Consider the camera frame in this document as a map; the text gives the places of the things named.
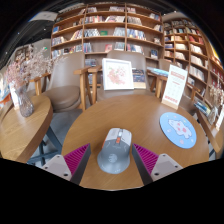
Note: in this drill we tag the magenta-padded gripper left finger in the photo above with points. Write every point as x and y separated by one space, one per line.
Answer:
57 166

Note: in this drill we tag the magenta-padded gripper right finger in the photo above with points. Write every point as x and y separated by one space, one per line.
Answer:
164 165

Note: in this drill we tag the grey computer mouse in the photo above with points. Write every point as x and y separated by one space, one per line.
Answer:
115 156

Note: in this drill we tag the round light blue mouse pad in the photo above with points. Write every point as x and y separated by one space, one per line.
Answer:
178 130

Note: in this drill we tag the round wooden side table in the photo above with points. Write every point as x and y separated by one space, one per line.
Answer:
23 133
213 135

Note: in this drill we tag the stack of books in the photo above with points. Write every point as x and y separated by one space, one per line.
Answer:
201 107

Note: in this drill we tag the glass vase with dried flowers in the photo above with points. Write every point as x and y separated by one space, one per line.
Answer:
212 115
25 105

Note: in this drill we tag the white table sign card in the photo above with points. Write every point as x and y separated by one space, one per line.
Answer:
220 119

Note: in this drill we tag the small white card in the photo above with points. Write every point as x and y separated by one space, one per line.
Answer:
14 98

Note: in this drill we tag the white red sign stand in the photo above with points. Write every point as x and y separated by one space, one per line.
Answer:
175 85

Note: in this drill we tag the beige wooden-armed armchair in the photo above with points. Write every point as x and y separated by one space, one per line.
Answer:
164 65
126 55
66 76

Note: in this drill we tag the dark upright book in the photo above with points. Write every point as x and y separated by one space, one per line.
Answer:
139 78

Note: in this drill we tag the blue flat books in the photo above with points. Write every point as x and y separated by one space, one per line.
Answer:
158 71

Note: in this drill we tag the white framed floral picture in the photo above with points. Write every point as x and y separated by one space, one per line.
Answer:
117 75

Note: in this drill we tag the small distant bookshelf unit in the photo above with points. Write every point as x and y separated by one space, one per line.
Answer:
21 53

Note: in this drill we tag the curved wooden bookshelf unit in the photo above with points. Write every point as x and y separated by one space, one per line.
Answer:
196 50

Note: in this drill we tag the flat wooden bookshelf unit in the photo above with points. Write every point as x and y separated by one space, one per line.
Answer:
100 25

